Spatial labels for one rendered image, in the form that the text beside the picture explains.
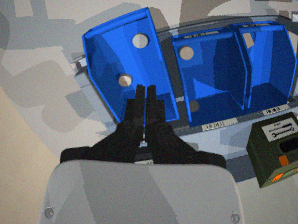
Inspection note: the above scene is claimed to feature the black case with orange latches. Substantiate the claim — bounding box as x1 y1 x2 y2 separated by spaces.
133 146 153 164

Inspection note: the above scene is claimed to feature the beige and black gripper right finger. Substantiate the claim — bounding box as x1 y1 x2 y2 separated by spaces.
145 85 226 168

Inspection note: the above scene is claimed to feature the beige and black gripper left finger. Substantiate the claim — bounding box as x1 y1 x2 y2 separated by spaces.
60 84 145 163

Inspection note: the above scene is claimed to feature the grey low shelf rack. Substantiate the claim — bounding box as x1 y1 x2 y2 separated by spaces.
70 11 298 184

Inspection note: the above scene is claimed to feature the grey rectangular block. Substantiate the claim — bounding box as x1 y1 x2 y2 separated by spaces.
243 33 254 48

